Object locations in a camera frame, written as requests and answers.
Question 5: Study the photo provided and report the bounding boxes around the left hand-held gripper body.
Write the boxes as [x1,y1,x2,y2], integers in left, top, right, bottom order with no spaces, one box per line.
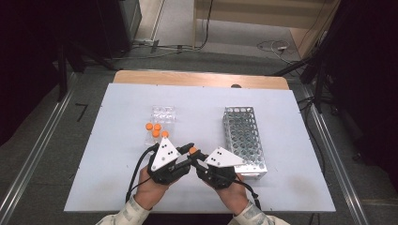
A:
[146,136,191,186]

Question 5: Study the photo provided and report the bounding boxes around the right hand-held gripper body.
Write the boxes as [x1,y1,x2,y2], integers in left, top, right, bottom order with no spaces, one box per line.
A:
[197,146,247,190]

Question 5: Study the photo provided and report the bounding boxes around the perforated metal tube rack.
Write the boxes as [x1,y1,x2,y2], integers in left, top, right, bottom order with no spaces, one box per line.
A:
[222,106,268,181]

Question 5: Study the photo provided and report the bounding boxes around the clear plastic tube rack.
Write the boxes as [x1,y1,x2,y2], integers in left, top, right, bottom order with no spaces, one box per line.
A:
[144,105,176,148]

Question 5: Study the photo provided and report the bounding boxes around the person's left hand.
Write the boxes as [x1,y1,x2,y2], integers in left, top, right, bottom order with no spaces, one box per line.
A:
[133,166,174,211]

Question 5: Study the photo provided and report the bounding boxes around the person's right hand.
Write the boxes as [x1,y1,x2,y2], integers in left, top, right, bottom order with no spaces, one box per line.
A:
[215,175,251,216]

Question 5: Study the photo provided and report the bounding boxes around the white board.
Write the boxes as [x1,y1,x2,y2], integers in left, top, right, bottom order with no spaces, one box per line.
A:
[64,82,336,214]

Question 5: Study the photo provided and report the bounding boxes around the wooden table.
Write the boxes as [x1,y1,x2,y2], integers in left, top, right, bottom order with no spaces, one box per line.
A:
[112,69,290,91]

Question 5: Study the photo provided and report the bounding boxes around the black metal stand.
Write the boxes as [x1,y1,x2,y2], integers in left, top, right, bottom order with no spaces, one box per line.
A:
[271,46,339,114]
[55,40,118,102]

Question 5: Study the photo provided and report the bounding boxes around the black cabinet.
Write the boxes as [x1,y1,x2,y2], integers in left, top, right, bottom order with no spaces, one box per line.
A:
[93,0,143,60]

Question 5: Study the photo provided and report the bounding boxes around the pale wooden shelf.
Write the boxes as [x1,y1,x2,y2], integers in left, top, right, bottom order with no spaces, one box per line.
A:
[192,0,342,59]

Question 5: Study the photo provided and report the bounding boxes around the dark curtain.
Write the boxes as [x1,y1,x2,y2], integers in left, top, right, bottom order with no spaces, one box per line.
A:
[0,0,104,148]
[318,0,398,191]

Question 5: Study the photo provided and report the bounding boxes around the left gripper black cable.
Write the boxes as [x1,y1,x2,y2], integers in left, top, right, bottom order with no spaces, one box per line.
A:
[125,143,160,203]

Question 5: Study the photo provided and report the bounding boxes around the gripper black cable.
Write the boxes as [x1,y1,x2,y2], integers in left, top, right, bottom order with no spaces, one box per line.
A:
[233,178,263,211]
[125,143,160,203]

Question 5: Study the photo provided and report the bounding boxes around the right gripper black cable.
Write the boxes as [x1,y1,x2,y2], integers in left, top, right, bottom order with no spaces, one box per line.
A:
[233,178,263,211]

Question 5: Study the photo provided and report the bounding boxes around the black floor cables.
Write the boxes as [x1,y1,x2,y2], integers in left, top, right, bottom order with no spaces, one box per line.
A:
[297,95,332,179]

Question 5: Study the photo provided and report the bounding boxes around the grey floor cables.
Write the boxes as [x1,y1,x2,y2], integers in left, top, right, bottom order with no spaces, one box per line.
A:
[111,37,195,62]

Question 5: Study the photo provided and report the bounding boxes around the metal floor rail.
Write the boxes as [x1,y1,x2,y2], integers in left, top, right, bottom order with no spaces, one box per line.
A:
[0,72,79,225]
[298,83,372,225]

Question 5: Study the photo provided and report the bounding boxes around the hanging black cable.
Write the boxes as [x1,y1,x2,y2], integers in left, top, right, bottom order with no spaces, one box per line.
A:
[191,0,215,51]

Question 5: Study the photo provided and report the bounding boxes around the white coiled cable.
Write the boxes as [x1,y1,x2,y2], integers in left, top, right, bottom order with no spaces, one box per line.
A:
[256,39,301,65]

